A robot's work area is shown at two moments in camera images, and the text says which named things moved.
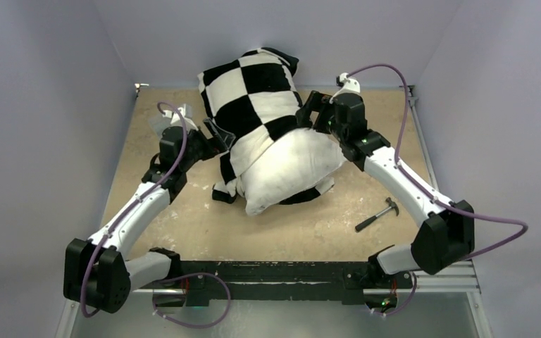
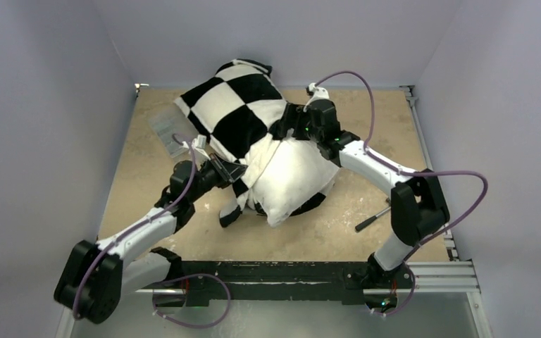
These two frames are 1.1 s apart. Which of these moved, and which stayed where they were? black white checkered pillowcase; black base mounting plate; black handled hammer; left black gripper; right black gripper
Moved: black white checkered pillowcase; left black gripper; right black gripper
Stayed: black base mounting plate; black handled hammer
